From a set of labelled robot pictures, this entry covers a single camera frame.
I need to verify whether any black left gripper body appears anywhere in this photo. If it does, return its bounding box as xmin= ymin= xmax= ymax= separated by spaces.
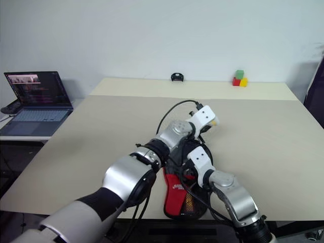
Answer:
xmin=199 ymin=122 xmax=214 ymax=134

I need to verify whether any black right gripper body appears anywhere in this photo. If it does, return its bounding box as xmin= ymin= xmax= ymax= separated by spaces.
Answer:
xmin=183 ymin=163 xmax=199 ymax=183

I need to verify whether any black red paddle case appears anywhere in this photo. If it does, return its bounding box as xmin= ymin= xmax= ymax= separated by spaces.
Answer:
xmin=161 ymin=138 xmax=215 ymax=220

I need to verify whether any dark chair back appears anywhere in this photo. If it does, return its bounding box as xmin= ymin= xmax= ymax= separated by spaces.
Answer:
xmin=303 ymin=54 xmax=324 ymax=123

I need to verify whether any black caster wheel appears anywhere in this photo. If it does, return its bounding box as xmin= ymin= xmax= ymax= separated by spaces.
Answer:
xmin=305 ymin=228 xmax=322 ymax=240

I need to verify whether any dark blue laptop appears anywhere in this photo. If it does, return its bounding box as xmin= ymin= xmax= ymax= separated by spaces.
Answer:
xmin=0 ymin=71 xmax=74 ymax=137

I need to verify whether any black game controller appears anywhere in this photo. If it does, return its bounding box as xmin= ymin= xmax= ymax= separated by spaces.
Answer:
xmin=1 ymin=101 xmax=22 ymax=116

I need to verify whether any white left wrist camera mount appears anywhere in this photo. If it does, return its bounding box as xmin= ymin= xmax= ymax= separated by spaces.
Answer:
xmin=189 ymin=105 xmax=217 ymax=133

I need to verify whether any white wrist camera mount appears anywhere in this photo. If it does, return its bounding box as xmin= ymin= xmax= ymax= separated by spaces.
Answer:
xmin=187 ymin=148 xmax=216 ymax=188
xmin=189 ymin=105 xmax=217 ymax=133

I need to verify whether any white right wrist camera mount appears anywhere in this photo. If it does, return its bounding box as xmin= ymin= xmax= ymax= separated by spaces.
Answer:
xmin=187 ymin=148 xmax=216 ymax=188

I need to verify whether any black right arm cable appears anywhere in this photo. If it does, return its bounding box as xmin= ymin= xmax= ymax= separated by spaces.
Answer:
xmin=181 ymin=174 xmax=236 ymax=226

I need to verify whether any black table frame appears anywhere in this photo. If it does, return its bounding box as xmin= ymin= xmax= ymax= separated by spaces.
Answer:
xmin=111 ymin=219 xmax=324 ymax=243

